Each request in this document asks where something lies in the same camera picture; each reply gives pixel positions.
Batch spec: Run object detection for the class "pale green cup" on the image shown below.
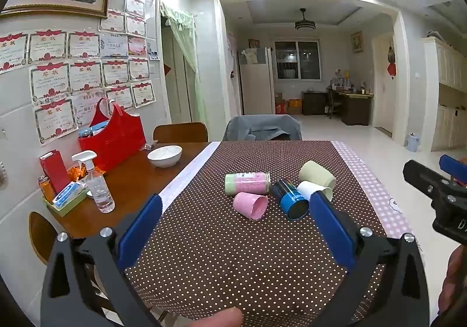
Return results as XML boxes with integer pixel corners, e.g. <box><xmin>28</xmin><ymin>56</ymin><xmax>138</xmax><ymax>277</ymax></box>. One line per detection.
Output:
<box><xmin>298</xmin><ymin>160</ymin><xmax>337</xmax><ymax>190</ymax></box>

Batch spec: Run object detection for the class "wooden chair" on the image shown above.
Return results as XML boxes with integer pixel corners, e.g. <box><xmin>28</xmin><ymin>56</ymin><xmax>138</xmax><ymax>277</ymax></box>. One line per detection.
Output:
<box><xmin>28</xmin><ymin>211</ymin><xmax>61</xmax><ymax>265</ymax></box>
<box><xmin>152</xmin><ymin>122</ymin><xmax>209</xmax><ymax>144</ymax></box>

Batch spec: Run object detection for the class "white cup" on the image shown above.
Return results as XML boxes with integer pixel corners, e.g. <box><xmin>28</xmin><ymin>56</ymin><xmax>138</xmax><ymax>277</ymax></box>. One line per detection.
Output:
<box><xmin>297</xmin><ymin>181</ymin><xmax>334</xmax><ymax>203</ymax></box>

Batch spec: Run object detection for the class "wall of award certificates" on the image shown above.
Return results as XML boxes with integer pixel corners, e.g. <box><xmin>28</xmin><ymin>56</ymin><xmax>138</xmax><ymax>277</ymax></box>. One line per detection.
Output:
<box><xmin>0</xmin><ymin>0</ymin><xmax>158</xmax><ymax>146</ymax></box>

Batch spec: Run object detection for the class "white refrigerator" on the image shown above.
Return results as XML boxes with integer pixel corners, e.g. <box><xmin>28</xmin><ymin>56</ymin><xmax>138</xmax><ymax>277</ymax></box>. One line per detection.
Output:
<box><xmin>237</xmin><ymin>47</ymin><xmax>275</xmax><ymax>116</ymax></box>

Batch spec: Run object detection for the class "person's right hand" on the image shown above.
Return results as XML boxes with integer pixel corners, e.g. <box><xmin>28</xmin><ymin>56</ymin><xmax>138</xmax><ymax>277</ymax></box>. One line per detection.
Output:
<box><xmin>438</xmin><ymin>244</ymin><xmax>467</xmax><ymax>317</ymax></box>

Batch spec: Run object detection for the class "cream wall cabinet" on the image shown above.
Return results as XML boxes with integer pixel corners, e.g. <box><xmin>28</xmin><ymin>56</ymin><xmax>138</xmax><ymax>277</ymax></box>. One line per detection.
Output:
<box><xmin>422</xmin><ymin>34</ymin><xmax>467</xmax><ymax>153</ymax></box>

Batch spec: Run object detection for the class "person's left hand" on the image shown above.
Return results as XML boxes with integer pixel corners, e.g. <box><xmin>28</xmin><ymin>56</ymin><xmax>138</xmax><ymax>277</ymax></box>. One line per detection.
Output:
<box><xmin>189</xmin><ymin>307</ymin><xmax>244</xmax><ymax>327</ymax></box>

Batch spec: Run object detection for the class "white door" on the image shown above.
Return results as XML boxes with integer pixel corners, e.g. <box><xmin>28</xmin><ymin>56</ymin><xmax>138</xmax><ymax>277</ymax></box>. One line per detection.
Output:
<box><xmin>371</xmin><ymin>32</ymin><xmax>397</xmax><ymax>138</ymax></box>

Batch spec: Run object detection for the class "red door ornament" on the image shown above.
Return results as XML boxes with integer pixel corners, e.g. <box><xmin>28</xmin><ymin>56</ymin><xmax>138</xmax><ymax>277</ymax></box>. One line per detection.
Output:
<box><xmin>386</xmin><ymin>41</ymin><xmax>398</xmax><ymax>80</ymax></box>

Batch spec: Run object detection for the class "brown polka dot tablecloth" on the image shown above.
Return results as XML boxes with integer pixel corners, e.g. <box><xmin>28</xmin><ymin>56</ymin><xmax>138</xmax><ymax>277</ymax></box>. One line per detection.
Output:
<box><xmin>124</xmin><ymin>140</ymin><xmax>388</xmax><ymax>327</ymax></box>

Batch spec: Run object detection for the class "dark desk chair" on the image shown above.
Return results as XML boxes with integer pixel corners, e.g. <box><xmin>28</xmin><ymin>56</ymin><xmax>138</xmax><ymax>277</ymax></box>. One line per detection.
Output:
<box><xmin>326</xmin><ymin>88</ymin><xmax>343</xmax><ymax>120</ymax></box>

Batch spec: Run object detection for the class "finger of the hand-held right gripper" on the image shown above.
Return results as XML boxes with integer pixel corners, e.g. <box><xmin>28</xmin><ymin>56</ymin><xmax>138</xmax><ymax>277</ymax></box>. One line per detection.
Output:
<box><xmin>403</xmin><ymin>160</ymin><xmax>446</xmax><ymax>201</ymax></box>
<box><xmin>439</xmin><ymin>154</ymin><xmax>467</xmax><ymax>187</ymax></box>

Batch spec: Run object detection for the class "white bowl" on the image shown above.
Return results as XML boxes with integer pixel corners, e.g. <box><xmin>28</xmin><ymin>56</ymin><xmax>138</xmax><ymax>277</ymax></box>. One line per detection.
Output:
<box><xmin>147</xmin><ymin>145</ymin><xmax>183</xmax><ymax>168</ymax></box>

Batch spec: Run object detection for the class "green tray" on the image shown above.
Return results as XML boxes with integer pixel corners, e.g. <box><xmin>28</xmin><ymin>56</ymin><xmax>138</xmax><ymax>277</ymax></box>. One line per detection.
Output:
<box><xmin>42</xmin><ymin>186</ymin><xmax>90</xmax><ymax>217</ymax></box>

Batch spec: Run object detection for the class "dark blue cup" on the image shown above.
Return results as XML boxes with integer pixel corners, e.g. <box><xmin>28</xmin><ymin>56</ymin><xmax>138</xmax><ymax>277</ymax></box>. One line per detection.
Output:
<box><xmin>271</xmin><ymin>178</ymin><xmax>310</xmax><ymax>221</ymax></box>

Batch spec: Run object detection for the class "grey jacket on chair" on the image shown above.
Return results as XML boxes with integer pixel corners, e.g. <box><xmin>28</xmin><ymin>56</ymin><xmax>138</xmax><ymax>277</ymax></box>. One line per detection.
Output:
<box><xmin>222</xmin><ymin>114</ymin><xmax>303</xmax><ymax>142</ymax></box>

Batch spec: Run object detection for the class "red gift bag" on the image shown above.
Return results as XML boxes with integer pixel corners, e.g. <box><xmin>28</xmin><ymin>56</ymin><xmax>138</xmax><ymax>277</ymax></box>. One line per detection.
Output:
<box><xmin>78</xmin><ymin>97</ymin><xmax>147</xmax><ymax>173</ymax></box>

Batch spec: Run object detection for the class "blue and white packet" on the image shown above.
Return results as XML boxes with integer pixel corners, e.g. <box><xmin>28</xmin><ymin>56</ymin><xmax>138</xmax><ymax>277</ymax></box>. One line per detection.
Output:
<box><xmin>53</xmin><ymin>181</ymin><xmax>87</xmax><ymax>209</ymax></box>

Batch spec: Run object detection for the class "pink checked tablecloth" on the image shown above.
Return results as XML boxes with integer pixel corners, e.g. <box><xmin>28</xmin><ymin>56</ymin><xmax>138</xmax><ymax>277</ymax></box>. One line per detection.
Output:
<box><xmin>330</xmin><ymin>140</ymin><xmax>424</xmax><ymax>326</ymax></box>

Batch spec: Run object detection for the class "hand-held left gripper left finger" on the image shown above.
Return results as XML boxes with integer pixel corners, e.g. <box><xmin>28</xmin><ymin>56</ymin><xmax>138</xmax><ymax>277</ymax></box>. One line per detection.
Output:
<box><xmin>39</xmin><ymin>194</ymin><xmax>163</xmax><ymax>327</ymax></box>

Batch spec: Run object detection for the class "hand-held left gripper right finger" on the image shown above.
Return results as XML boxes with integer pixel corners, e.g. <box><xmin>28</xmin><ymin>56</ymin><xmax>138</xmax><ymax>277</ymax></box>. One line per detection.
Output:
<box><xmin>309</xmin><ymin>191</ymin><xmax>432</xmax><ymax>327</ymax></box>

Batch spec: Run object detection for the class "orange snack packet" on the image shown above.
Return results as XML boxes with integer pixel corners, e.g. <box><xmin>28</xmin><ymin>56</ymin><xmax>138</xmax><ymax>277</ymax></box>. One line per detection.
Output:
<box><xmin>68</xmin><ymin>163</ymin><xmax>89</xmax><ymax>183</ymax></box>

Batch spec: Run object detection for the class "dark wooden desk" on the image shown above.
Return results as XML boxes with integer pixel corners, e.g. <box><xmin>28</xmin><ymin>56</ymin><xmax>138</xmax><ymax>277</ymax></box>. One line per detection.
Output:
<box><xmin>302</xmin><ymin>89</ymin><xmax>375</xmax><ymax>126</ymax></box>

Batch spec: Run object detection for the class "orange can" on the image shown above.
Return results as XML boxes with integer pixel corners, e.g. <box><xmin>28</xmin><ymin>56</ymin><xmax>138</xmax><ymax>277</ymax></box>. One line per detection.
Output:
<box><xmin>38</xmin><ymin>176</ymin><xmax>56</xmax><ymax>200</ymax></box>

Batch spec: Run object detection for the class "clear spray bottle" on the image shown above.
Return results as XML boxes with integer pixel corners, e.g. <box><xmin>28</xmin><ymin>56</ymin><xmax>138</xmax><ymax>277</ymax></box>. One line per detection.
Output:
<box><xmin>72</xmin><ymin>151</ymin><xmax>115</xmax><ymax>213</ymax></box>

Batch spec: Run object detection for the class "green door curtain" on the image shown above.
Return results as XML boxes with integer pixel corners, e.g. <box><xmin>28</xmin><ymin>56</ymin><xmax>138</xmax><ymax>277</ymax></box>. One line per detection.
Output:
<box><xmin>158</xmin><ymin>0</ymin><xmax>208</xmax><ymax>123</ymax></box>

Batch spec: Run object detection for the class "ceiling fan lamp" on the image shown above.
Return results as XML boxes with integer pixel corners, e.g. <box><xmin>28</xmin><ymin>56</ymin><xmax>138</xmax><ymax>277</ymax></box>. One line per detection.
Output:
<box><xmin>294</xmin><ymin>8</ymin><xmax>316</xmax><ymax>32</ymax></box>

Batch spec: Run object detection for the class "pink and green labelled cup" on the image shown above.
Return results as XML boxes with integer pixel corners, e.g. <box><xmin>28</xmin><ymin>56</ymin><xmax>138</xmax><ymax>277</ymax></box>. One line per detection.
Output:
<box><xmin>224</xmin><ymin>171</ymin><xmax>271</xmax><ymax>197</ymax></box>

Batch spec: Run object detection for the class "window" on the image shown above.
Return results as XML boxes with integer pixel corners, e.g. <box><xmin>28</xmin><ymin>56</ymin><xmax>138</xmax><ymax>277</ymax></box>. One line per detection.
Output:
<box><xmin>273</xmin><ymin>40</ymin><xmax>322</xmax><ymax>81</ymax></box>

